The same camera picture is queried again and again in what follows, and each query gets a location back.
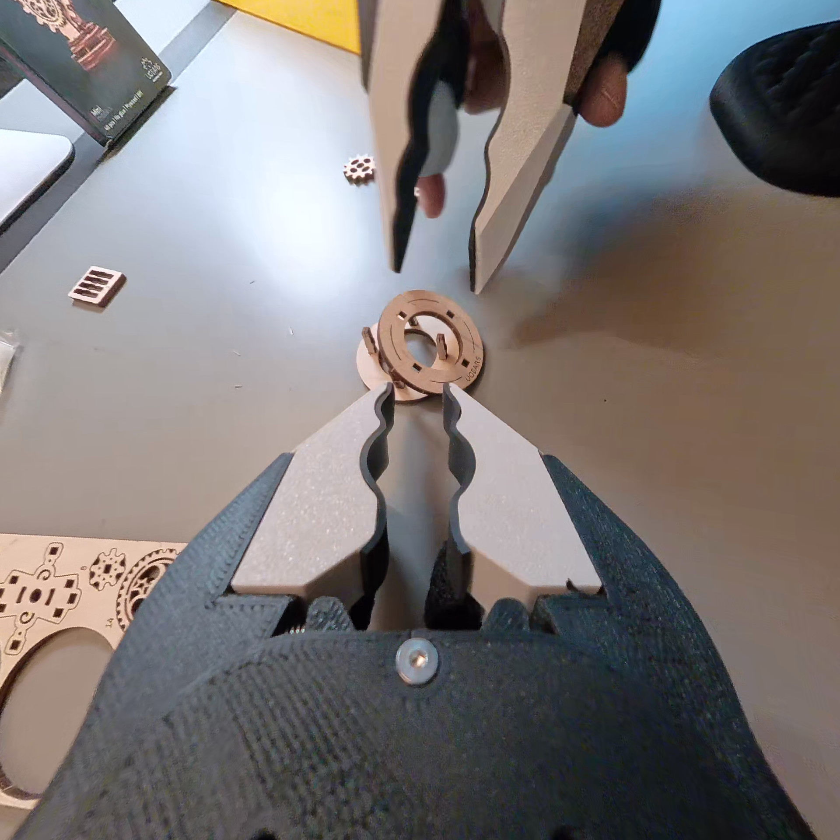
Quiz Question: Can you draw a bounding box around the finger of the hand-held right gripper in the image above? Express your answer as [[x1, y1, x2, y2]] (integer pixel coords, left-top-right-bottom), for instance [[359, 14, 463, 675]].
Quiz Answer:
[[468, 0, 589, 296], [359, 0, 454, 275]]

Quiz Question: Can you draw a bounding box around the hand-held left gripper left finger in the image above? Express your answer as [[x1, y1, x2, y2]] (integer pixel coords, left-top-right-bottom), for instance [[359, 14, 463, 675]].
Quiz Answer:
[[228, 382, 396, 618]]

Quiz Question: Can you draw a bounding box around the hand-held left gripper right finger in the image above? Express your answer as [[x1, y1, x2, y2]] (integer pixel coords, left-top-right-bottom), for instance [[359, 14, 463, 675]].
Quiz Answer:
[[441, 382, 605, 611]]

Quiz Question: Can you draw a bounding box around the plain wooden ring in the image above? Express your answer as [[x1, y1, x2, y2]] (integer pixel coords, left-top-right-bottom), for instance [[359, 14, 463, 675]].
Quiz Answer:
[[356, 328, 460, 408]]

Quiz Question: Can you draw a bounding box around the engraved wooden ring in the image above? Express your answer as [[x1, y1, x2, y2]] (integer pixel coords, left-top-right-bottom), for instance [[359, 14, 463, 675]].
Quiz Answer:
[[377, 289, 485, 395]]

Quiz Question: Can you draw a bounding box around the grey desk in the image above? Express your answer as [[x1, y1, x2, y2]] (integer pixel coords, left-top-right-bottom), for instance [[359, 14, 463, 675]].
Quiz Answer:
[[0, 0, 840, 840]]

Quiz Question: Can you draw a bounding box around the yellow plastic bin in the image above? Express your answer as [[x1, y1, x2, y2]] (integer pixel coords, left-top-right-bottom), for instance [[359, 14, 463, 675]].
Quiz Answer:
[[213, 0, 362, 55]]

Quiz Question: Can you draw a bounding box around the dark puzzle box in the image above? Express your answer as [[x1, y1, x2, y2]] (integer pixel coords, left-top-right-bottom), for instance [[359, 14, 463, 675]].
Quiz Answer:
[[0, 0, 173, 147]]

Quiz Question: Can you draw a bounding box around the wooden puzzle part sheet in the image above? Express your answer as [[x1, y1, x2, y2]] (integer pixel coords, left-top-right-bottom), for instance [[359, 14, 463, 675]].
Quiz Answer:
[[0, 533, 188, 811]]

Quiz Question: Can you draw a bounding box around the clear plastic bag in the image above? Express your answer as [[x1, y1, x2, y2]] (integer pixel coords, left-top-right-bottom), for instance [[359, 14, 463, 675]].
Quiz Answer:
[[0, 328, 24, 398]]

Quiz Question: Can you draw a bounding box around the white rounded board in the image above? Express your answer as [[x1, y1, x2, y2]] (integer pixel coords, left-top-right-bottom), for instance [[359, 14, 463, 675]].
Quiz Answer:
[[0, 128, 75, 231]]

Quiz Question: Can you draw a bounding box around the small slotted wooden frame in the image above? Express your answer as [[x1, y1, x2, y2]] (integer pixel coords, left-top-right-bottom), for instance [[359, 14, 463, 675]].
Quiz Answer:
[[67, 266, 127, 306]]

